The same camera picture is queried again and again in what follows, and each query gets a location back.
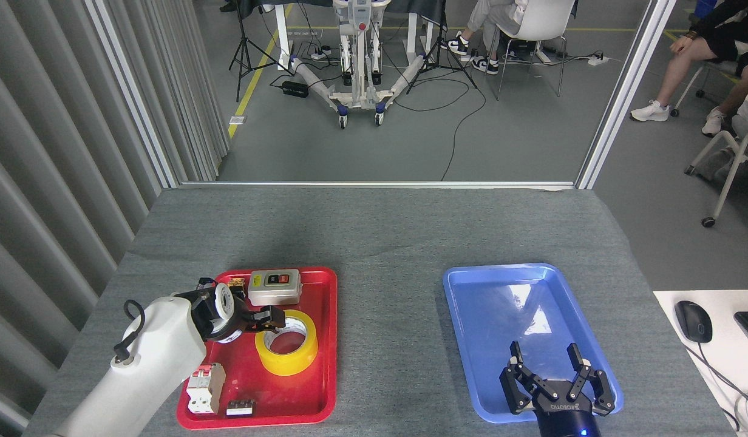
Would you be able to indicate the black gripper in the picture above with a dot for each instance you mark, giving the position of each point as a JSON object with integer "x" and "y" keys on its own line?
{"x": 228, "y": 335}
{"x": 568, "y": 419}

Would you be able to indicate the yellow tape roll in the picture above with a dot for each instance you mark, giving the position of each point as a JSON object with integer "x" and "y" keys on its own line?
{"x": 289, "y": 364}

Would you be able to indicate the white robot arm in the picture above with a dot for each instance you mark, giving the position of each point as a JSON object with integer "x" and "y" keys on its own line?
{"x": 161, "y": 346}

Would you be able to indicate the black yellow push button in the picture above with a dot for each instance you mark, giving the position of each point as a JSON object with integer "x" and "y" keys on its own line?
{"x": 235, "y": 282}

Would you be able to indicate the red plastic tray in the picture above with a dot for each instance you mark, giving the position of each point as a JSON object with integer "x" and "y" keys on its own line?
{"x": 301, "y": 394}

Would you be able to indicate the small black white terminal block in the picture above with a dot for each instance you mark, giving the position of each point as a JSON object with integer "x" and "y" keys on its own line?
{"x": 240, "y": 408}

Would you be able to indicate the white red circuit breaker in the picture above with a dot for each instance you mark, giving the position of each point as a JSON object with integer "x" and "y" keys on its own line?
{"x": 205, "y": 388}

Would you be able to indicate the blue plastic tray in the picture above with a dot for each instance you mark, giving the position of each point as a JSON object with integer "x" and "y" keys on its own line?
{"x": 501, "y": 315}

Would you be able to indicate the grey felt table cover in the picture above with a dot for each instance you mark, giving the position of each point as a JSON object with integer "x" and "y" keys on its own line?
{"x": 380, "y": 243}

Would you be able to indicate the black computer mouse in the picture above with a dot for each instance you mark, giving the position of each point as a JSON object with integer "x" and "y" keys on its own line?
{"x": 693, "y": 321}

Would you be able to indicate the white side table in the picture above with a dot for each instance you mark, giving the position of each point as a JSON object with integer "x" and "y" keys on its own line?
{"x": 732, "y": 376}

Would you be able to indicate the black power adapter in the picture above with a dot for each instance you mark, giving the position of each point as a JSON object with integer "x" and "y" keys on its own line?
{"x": 295, "y": 89}

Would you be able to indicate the white stand on wheels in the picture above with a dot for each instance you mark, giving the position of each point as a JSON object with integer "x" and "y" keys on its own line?
{"x": 365, "y": 91}

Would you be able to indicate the white power strip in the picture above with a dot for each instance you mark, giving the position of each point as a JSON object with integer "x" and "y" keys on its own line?
{"x": 320, "y": 56}
{"x": 598, "y": 60}

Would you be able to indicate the black tripod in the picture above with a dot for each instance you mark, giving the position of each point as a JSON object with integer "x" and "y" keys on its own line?
{"x": 246, "y": 48}
{"x": 438, "y": 54}

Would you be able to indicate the grey office chair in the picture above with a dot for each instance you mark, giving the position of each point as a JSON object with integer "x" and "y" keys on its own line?
{"x": 729, "y": 176}
{"x": 690, "y": 85}

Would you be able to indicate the white shell chair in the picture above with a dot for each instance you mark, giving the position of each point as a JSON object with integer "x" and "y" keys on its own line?
{"x": 541, "y": 18}

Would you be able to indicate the grey push button switch box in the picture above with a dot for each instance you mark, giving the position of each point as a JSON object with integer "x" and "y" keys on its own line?
{"x": 274, "y": 292}

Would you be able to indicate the silver rail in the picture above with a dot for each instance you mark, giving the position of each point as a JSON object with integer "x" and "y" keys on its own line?
{"x": 380, "y": 184}

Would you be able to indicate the silver post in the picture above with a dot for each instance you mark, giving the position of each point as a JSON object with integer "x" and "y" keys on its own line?
{"x": 131, "y": 91}
{"x": 623, "y": 91}

